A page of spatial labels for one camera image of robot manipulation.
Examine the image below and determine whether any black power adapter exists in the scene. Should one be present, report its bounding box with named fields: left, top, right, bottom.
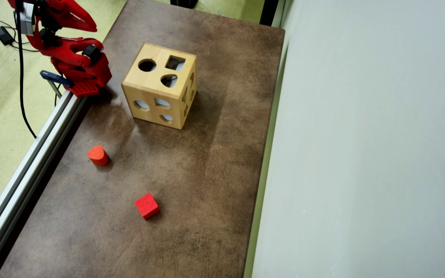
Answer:
left=0, top=26, right=14, bottom=46

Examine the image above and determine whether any blue clamp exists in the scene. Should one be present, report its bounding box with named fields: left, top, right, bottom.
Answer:
left=40, top=70, right=72, bottom=99

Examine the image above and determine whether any black vertical post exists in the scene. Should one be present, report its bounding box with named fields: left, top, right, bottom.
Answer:
left=260, top=0, right=280, bottom=27

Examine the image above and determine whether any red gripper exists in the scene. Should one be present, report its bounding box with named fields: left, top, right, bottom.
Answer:
left=33, top=0, right=98, bottom=32

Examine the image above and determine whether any red teardrop block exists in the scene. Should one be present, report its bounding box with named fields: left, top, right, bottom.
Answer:
left=87, top=145, right=109, bottom=166

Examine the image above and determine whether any black furniture base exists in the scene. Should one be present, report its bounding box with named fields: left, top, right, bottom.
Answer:
left=170, top=0, right=199, bottom=9

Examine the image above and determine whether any red cube block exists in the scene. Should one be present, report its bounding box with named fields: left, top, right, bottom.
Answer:
left=134, top=193, right=161, bottom=220

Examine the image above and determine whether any thin black floor cable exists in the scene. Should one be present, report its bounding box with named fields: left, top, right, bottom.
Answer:
left=0, top=18, right=39, bottom=53

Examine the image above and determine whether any aluminium profile rail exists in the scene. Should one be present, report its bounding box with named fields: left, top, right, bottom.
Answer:
left=0, top=91, right=88, bottom=278

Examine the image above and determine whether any black camera cable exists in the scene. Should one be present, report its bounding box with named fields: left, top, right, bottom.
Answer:
left=14, top=0, right=37, bottom=139

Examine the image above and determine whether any wooden shape sorter box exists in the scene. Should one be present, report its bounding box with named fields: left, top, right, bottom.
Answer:
left=121, top=42, right=198, bottom=130

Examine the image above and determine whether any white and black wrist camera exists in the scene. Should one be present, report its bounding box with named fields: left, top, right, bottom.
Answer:
left=14, top=2, right=36, bottom=36

